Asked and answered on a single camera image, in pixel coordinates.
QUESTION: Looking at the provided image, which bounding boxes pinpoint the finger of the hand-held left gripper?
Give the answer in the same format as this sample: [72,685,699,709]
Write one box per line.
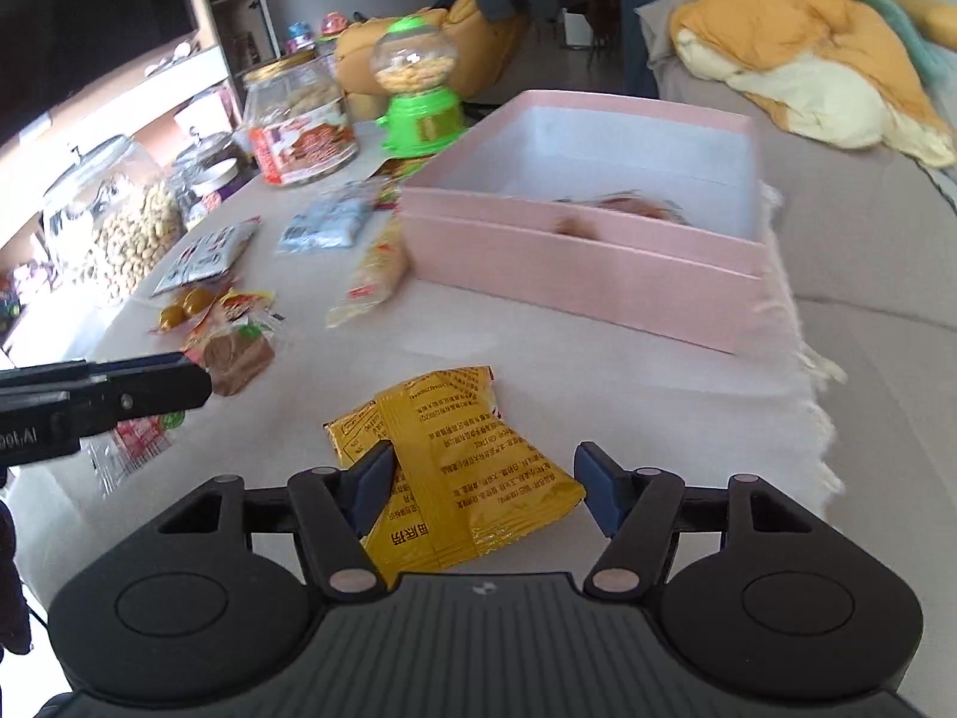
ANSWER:
[71,365,215,439]
[0,354,205,390]

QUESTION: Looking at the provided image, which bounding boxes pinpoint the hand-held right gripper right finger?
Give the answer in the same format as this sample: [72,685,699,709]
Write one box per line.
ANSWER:
[574,441,812,603]

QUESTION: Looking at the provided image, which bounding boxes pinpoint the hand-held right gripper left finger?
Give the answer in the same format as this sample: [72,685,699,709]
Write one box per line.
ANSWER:
[154,440,396,603]

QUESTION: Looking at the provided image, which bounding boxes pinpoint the clear packet with brown snack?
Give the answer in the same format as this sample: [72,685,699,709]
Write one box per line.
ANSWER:
[183,318,289,397]

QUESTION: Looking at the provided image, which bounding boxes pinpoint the pink cardboard box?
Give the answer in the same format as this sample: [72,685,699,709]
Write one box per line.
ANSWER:
[400,88,771,356]

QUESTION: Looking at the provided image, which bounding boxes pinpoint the clear packet with red print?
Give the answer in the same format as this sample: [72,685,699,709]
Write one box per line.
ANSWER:
[86,411,188,495]

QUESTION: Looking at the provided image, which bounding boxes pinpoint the brown wrapped candies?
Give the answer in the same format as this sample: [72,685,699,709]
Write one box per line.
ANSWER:
[156,285,218,334]

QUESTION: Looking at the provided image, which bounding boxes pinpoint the red yellow snack packet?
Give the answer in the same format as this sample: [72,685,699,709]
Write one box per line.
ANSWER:
[213,288,274,323]

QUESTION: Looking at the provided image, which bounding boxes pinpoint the large glass jar of peanuts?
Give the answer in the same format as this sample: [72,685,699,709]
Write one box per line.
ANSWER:
[41,135,184,304]

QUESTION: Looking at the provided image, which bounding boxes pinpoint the white grey snack packet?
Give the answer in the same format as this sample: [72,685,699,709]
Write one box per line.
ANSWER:
[151,218,263,296]

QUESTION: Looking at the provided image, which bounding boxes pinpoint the long yellow snack packet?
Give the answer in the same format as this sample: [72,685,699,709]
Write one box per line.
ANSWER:
[327,213,411,328]

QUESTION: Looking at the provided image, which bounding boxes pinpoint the small jar with purple lid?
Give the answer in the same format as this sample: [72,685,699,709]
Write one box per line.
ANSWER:
[170,130,248,229]

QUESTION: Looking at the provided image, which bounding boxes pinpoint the blue snack packet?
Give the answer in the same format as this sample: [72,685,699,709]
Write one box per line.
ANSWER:
[276,190,379,254]

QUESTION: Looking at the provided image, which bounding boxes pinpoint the brown snack in clear wrapper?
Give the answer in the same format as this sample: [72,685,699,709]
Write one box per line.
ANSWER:
[553,193,689,236]

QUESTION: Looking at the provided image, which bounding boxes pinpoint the glass jar with red label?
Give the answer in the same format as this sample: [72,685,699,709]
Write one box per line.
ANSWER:
[240,51,360,188]

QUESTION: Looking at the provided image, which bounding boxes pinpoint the grey sofa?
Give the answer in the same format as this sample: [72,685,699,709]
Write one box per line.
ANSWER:
[635,0,957,689]

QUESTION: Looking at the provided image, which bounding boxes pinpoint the black television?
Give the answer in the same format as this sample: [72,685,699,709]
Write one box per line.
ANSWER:
[0,0,199,145]

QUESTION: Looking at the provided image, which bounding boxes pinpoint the green candy dispenser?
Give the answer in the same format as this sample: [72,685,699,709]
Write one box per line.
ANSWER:
[371,15,468,160]

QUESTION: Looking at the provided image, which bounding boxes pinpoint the yellow beanbag chair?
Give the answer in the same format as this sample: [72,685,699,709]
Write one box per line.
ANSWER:
[333,0,528,100]

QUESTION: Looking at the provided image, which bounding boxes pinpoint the orange and cream quilt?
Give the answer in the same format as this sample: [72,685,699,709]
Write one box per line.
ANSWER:
[669,0,957,169]

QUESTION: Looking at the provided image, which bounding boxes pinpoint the teal cloth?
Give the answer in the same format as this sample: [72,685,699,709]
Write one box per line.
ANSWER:
[770,0,950,91]

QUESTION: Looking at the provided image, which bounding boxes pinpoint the white wall shelf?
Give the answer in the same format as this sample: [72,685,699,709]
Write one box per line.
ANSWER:
[0,37,251,263]

